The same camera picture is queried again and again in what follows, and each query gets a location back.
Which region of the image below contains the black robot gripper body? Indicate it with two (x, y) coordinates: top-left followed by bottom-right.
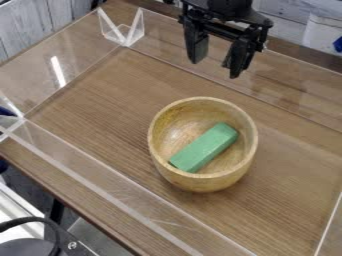
(179, 0), (274, 52)

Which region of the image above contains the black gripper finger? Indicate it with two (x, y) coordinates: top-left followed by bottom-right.
(222, 26), (259, 79)
(183, 16), (208, 64)

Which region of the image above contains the green rectangular block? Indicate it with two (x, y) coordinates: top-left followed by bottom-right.
(168, 122), (239, 173)

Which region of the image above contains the brown wooden bowl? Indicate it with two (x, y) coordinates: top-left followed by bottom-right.
(147, 97), (258, 193)

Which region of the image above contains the white container in background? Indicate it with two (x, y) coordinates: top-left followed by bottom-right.
(302, 13), (342, 57)

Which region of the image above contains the blue object at right edge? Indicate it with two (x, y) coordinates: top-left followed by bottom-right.
(333, 36), (342, 53)

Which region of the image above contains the blue object at edge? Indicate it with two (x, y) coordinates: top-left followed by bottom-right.
(333, 36), (342, 53)
(0, 106), (17, 174)

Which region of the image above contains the blue object at left edge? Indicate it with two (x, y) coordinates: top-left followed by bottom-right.
(0, 106), (17, 174)

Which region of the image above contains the black table leg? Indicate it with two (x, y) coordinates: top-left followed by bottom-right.
(49, 199), (65, 224)

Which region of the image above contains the clear acrylic corner bracket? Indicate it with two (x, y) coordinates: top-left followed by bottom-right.
(96, 8), (144, 47)

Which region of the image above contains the clear acrylic enclosure wall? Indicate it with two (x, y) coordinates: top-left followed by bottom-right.
(0, 2), (342, 256)

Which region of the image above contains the grey metal base plate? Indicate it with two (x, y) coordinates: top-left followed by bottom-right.
(0, 225), (102, 256)

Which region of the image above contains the black cable loop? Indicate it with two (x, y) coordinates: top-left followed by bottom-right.
(0, 216), (63, 256)

